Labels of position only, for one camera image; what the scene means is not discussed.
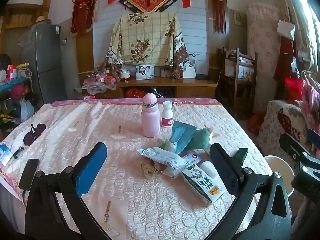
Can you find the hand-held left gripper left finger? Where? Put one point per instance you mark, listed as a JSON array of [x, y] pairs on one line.
[[92, 170]]

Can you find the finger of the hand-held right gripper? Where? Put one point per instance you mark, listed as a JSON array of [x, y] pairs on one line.
[[293, 147], [314, 136]]

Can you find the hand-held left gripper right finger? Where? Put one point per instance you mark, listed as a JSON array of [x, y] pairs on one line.
[[225, 172]]

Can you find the small white bottle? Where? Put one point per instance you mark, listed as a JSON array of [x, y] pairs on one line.
[[207, 168]]

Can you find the dark green packet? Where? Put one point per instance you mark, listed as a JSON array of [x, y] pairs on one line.
[[240, 156]]

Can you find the white green milk carton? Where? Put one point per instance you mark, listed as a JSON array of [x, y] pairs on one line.
[[200, 185]]

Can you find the cream plastic bucket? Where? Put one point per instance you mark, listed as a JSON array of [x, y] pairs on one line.
[[277, 172]]

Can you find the brown paper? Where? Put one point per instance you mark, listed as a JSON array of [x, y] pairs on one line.
[[148, 168]]

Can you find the white tissue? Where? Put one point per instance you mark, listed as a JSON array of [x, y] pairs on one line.
[[170, 145]]

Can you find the pile of clothes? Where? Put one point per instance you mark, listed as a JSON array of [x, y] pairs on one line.
[[311, 105]]

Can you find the floral covered sofa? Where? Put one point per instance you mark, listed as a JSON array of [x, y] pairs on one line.
[[277, 120]]

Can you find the pink quilted table cover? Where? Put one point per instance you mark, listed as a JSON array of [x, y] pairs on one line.
[[125, 200]]

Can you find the orange red bag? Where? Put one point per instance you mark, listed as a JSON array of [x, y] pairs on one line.
[[256, 122]]

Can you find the wooden chair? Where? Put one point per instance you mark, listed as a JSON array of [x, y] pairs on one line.
[[251, 90]]

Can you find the small black object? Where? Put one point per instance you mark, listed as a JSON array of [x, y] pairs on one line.
[[18, 151]]

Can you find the beige curtain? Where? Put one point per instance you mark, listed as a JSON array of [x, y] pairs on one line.
[[312, 57]]

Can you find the white pill bottle pink label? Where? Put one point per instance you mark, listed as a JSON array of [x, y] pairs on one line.
[[167, 115]]

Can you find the red hanging garment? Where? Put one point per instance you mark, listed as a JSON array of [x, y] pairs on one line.
[[285, 57]]

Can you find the red decoration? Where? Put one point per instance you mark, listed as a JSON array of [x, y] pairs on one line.
[[135, 93]]

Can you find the blue white packet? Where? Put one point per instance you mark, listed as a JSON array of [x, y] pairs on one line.
[[5, 153]]

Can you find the plastic bag with red packets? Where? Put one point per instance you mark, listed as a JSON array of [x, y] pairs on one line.
[[100, 80]]

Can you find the printed cardboard box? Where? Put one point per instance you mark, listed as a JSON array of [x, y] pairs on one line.
[[245, 71]]

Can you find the wooden cabinet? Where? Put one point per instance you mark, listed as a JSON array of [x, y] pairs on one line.
[[187, 85]]

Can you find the cluttered rack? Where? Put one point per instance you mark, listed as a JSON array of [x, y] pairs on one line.
[[15, 92]]

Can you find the white paper bag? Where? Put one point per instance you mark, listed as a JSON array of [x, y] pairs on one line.
[[285, 28]]

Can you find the rolled floral mattress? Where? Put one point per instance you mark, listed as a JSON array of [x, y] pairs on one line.
[[262, 37]]

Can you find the grey fridge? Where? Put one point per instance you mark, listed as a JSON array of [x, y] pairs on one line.
[[45, 62]]

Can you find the floral checked cloth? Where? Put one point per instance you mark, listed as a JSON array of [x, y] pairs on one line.
[[147, 37]]

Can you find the red knot with tassels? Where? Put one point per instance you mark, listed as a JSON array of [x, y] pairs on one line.
[[219, 12]]

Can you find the red knot with banner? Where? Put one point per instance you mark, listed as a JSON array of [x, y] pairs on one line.
[[82, 12]]

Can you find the straw hat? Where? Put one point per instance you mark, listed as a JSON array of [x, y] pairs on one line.
[[41, 19]]

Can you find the couple photo frame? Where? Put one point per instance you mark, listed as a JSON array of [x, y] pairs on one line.
[[145, 72]]

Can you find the small wall picture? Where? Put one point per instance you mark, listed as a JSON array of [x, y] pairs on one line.
[[238, 18]]

